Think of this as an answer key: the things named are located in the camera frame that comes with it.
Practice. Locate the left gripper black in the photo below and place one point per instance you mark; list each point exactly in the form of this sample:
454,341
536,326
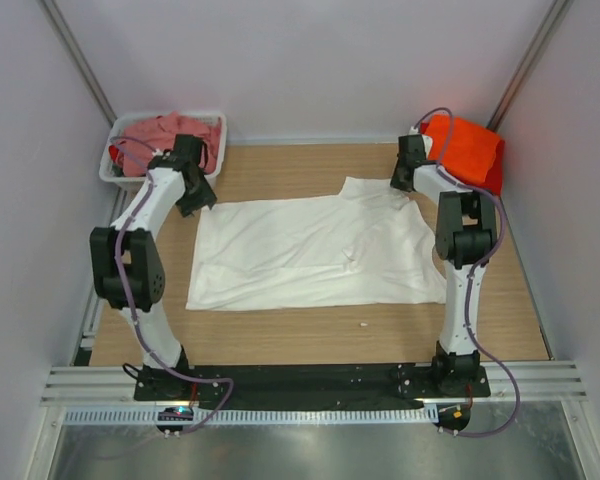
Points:
206,197

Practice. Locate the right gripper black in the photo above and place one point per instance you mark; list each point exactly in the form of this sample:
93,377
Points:
394,180

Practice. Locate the white t shirt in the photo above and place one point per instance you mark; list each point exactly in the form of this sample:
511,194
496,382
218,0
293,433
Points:
367,244

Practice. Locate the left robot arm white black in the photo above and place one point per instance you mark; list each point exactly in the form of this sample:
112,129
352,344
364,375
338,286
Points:
127,269

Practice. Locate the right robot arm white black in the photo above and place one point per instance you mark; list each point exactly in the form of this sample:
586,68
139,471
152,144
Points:
465,233

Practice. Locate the orange folded t shirt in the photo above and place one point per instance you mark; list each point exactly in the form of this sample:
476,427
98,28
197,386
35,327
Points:
470,152

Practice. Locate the pink crumpled shirt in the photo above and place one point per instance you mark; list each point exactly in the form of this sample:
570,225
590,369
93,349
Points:
142,138

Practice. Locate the white plastic laundry basket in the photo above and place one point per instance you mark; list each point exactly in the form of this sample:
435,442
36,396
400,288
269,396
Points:
108,172

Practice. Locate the red folded t shirt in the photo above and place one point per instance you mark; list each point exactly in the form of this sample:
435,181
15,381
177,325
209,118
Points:
494,177

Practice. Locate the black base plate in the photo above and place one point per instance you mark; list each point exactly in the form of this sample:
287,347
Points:
307,388

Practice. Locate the aluminium frame rail front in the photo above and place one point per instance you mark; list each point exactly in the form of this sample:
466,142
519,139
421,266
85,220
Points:
80,386

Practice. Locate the left aluminium corner post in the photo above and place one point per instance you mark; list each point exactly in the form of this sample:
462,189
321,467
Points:
68,41

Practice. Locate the aluminium corner post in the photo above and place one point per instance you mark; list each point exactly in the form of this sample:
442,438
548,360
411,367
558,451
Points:
68,41
540,41

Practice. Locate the right aluminium corner post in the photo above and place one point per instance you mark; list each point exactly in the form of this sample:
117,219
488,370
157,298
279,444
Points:
540,41

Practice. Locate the white slotted cable duct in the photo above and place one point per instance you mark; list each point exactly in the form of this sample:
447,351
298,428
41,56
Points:
181,416

